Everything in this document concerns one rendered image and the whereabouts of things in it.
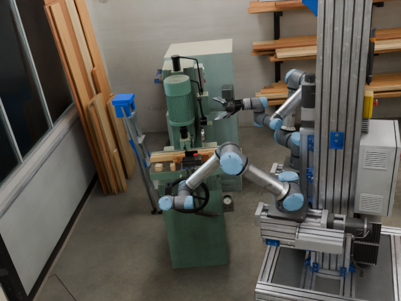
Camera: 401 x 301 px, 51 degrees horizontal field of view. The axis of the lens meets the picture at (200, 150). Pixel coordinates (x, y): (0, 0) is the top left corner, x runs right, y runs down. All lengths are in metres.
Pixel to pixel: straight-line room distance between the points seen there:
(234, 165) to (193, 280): 1.39
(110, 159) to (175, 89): 1.78
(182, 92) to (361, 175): 1.20
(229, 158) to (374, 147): 0.80
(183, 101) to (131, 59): 2.59
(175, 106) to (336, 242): 1.29
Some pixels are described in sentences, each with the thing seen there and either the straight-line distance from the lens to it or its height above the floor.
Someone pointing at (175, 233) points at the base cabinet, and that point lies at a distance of 3.21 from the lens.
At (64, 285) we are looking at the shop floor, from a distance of 3.62.
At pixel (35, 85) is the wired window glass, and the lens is 3.83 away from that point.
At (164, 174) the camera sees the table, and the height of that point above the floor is 0.88.
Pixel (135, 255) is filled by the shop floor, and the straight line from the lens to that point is 3.65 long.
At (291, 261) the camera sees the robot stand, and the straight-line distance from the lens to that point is 3.14.
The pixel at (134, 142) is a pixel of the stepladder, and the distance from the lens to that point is 3.67.
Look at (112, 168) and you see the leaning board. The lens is 4.36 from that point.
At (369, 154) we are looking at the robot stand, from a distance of 2.47.
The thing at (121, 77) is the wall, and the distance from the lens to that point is 5.38.
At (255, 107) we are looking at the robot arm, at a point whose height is 1.31.
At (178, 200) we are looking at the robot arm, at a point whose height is 1.02.
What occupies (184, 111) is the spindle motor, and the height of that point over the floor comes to 1.30.
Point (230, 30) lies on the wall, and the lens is 5.03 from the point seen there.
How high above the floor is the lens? 2.38
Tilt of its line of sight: 29 degrees down
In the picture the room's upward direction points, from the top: 7 degrees counter-clockwise
